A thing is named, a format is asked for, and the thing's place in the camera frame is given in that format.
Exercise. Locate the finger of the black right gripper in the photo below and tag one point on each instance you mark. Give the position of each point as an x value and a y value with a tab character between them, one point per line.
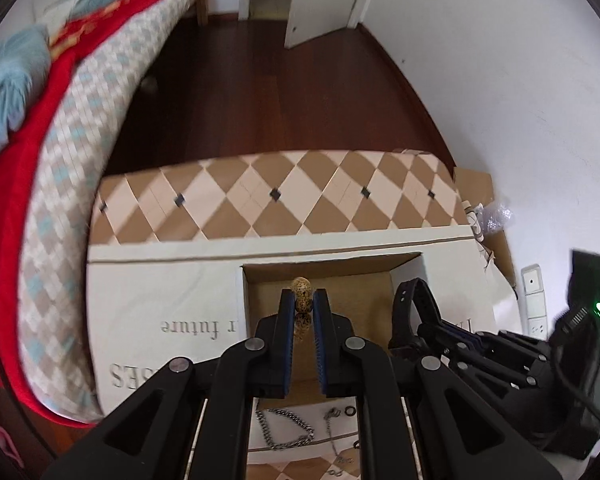
509	361
463	349

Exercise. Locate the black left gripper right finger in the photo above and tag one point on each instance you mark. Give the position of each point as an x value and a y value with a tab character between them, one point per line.
419	420

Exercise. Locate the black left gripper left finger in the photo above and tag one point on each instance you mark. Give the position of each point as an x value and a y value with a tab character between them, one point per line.
190	420

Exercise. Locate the white cardboard box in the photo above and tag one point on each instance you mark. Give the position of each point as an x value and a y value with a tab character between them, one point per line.
325	319

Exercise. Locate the clear plastic wrap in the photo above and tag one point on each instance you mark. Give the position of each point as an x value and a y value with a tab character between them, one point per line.
493	217

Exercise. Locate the flat brown cardboard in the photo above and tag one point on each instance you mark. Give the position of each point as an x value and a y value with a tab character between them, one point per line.
476	188

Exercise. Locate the cream printed tablecloth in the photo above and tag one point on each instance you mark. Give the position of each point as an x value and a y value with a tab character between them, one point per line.
185	260

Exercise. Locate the pink slipper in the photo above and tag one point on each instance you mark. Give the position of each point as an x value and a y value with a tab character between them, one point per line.
9	449

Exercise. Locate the checkered quilt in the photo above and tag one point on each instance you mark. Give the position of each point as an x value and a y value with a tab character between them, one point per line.
106	66

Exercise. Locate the red blanket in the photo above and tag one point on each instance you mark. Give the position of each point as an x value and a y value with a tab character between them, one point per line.
17	162

